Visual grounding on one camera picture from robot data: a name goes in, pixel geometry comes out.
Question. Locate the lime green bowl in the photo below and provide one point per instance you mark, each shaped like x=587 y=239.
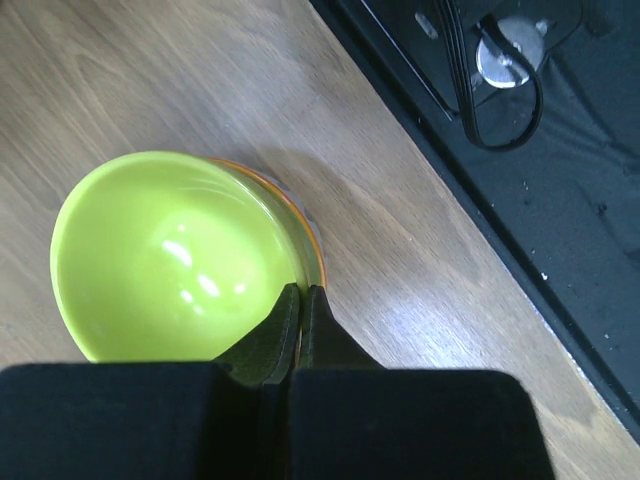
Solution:
x=167 y=256

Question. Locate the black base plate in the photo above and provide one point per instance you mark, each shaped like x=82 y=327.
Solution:
x=554 y=182

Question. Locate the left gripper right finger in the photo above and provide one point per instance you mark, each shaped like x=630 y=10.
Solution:
x=323 y=343

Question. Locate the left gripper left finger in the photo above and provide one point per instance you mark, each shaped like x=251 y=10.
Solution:
x=265 y=354

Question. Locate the thin orange stacked bowl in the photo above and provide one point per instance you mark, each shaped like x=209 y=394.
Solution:
x=302 y=233

